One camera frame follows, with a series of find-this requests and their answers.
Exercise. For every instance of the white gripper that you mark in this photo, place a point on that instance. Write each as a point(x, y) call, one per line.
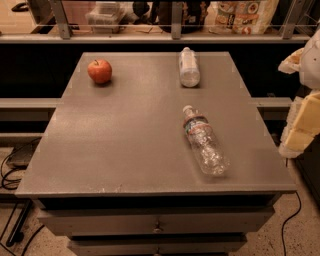
point(311, 65)

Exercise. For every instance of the clear crinkled water bottle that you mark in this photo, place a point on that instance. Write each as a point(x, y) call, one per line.
point(205, 145)

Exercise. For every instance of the white labelled plastic bottle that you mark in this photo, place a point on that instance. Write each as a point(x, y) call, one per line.
point(188, 68)

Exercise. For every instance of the printed snack bag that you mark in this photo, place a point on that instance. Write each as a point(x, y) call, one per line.
point(249, 17)

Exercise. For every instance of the dark backpack on shelf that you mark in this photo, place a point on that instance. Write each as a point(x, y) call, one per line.
point(192, 17)

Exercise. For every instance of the red apple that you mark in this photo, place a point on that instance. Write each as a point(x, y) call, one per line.
point(100, 71)

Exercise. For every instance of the grey drawer cabinet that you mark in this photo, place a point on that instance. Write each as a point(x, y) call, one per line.
point(115, 173)

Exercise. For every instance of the clear plastic container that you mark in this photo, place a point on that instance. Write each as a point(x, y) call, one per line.
point(105, 17)

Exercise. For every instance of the metal shelf rail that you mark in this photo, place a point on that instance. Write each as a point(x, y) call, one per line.
point(63, 21)

